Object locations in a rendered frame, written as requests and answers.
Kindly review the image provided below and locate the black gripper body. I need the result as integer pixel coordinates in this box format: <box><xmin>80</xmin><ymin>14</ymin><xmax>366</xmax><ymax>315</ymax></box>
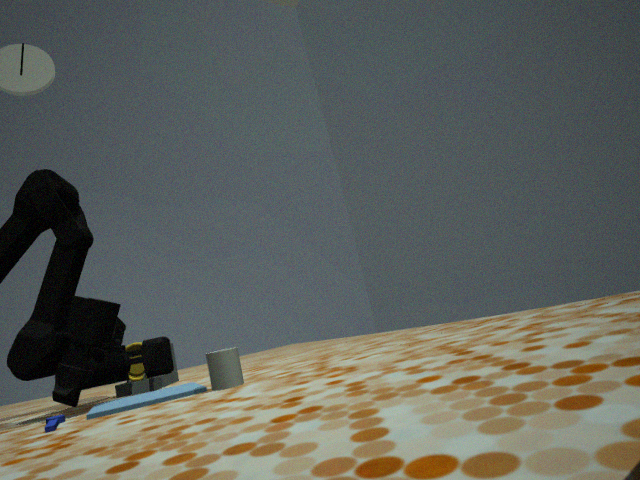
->
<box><xmin>97</xmin><ymin>336</ymin><xmax>174</xmax><ymax>386</ymax></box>

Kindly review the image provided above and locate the yellow plate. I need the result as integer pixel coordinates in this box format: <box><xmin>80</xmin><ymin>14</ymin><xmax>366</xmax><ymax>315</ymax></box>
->
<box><xmin>125</xmin><ymin>342</ymin><xmax>145</xmax><ymax>382</ymax></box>

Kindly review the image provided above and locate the grey dish rack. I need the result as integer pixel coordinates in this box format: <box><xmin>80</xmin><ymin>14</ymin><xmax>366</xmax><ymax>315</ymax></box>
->
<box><xmin>115</xmin><ymin>343</ymin><xmax>179</xmax><ymax>398</ymax></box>

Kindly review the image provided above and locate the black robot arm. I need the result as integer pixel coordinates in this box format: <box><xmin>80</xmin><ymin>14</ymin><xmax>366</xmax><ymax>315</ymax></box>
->
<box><xmin>0</xmin><ymin>169</ymin><xmax>126</xmax><ymax>407</ymax></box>

